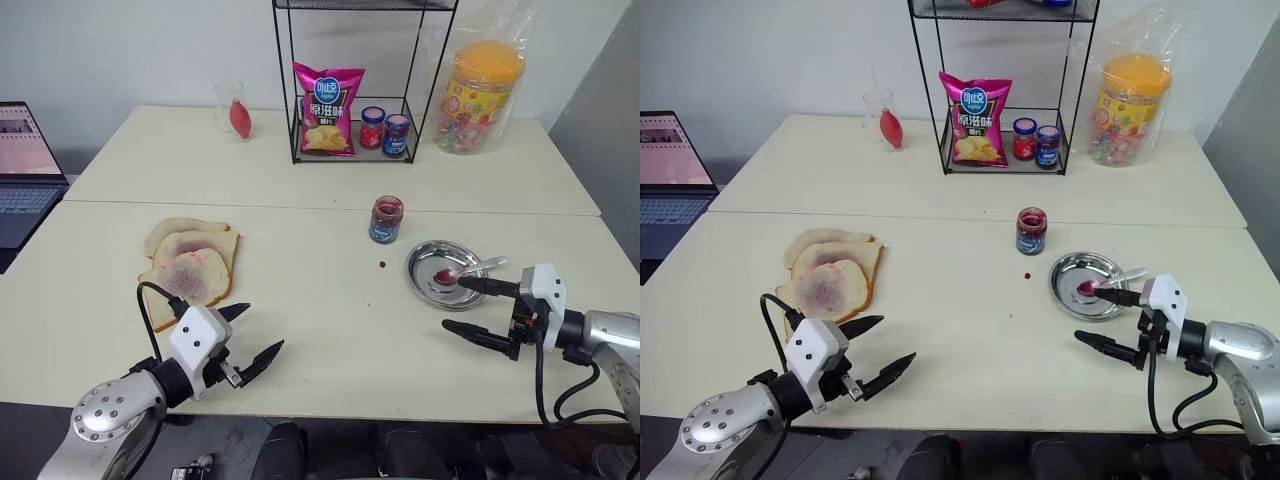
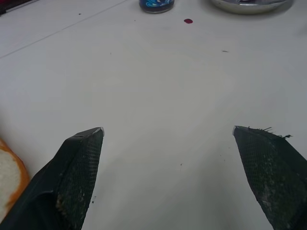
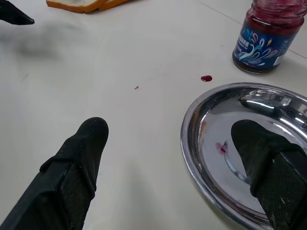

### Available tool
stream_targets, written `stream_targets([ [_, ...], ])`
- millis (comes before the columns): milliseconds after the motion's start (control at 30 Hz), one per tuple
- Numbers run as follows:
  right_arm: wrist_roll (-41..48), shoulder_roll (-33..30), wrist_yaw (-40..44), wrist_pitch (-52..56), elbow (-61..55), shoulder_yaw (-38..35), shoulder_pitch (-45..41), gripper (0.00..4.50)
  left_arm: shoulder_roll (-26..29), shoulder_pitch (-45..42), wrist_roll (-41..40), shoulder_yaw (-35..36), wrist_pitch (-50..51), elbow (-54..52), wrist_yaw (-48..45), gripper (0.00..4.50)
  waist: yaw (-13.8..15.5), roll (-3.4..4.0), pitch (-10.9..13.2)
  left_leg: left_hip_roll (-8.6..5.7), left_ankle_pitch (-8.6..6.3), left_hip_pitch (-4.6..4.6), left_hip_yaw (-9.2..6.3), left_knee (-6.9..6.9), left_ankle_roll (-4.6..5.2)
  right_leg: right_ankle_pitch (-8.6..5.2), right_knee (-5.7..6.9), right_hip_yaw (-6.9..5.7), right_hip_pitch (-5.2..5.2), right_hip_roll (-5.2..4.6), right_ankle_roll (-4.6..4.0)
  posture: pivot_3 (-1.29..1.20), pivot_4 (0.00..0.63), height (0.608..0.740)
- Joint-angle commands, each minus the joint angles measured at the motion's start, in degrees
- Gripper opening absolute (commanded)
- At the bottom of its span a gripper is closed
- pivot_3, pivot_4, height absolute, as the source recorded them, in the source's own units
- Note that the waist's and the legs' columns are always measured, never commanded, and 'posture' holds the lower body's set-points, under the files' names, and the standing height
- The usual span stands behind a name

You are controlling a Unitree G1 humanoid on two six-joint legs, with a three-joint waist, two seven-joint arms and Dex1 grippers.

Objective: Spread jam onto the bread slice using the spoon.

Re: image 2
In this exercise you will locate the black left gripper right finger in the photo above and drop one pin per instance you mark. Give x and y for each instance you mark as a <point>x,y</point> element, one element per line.
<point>275,172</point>

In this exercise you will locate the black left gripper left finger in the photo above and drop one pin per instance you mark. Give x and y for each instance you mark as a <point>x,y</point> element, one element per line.
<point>72,172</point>

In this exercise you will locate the bread slices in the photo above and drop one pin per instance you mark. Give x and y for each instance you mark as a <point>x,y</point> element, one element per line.
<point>9,167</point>

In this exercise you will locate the small red spot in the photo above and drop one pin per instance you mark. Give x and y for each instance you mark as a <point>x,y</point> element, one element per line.
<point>188,21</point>

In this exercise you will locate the open jam jar blue label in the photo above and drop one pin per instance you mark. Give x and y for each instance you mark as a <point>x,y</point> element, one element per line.
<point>156,6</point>

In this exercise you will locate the round silver metal plate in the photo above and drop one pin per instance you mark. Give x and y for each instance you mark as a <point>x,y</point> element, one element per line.
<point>249,8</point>

